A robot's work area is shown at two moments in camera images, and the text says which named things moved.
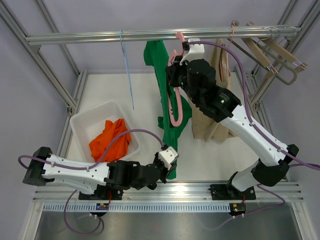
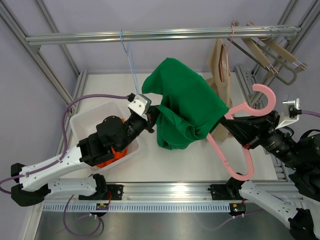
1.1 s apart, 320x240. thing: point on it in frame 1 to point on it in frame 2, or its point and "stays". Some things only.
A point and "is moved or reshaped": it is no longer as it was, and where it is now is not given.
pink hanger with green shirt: [176, 123] to [239, 108]
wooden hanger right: [298, 65] stays
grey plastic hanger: [283, 63] stays
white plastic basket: [87, 126] stays
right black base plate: [222, 191] stays
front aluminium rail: [60, 192] stays
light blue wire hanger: [123, 46] to [132, 62]
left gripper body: [164, 172] to [149, 124]
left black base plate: [101, 193] stays
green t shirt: [155, 55] is moved or reshaped
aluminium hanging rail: [160, 35] stays
